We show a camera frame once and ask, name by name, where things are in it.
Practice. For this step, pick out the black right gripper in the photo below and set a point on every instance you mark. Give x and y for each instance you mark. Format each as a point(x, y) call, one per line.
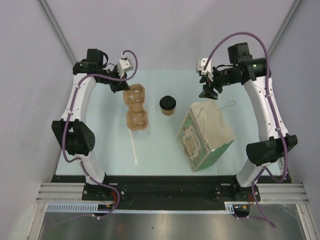
point(209, 82)

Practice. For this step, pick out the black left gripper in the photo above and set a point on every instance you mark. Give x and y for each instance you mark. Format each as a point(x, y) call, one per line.
point(119, 86)

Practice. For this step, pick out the brown cardboard cup carrier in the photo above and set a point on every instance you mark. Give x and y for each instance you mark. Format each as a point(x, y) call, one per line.
point(136, 116)

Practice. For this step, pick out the black plastic cup lid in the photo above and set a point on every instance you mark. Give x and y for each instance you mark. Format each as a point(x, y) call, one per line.
point(167, 103)

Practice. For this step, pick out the brown paper coffee cup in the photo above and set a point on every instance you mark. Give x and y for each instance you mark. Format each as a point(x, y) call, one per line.
point(167, 112)

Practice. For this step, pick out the green illustrated paper bag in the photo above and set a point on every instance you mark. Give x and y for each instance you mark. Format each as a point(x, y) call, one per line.
point(204, 135)

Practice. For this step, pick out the white paper-wrapped straw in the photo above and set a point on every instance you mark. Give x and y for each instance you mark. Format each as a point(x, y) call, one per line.
point(133, 147)

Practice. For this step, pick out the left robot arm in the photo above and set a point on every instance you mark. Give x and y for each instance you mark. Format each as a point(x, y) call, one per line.
point(75, 138)

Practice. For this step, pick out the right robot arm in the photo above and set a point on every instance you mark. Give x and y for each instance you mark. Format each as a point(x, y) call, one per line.
point(275, 142)

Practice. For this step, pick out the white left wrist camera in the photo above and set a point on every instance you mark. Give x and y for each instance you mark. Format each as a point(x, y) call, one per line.
point(124, 65)

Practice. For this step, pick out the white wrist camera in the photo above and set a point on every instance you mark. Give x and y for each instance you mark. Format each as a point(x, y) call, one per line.
point(204, 67)
point(124, 65)

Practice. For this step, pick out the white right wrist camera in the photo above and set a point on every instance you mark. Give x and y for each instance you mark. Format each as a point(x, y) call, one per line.
point(204, 67)

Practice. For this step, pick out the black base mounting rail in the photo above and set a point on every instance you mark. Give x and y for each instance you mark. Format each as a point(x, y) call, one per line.
point(168, 193)

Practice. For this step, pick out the aluminium frame post left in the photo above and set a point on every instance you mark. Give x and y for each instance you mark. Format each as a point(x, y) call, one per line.
point(55, 26)

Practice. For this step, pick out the aluminium frame post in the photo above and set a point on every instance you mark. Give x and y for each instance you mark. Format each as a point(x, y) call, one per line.
point(55, 26)
point(275, 18)

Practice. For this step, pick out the aluminium frame post right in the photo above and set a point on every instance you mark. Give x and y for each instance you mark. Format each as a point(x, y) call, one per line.
point(275, 18)

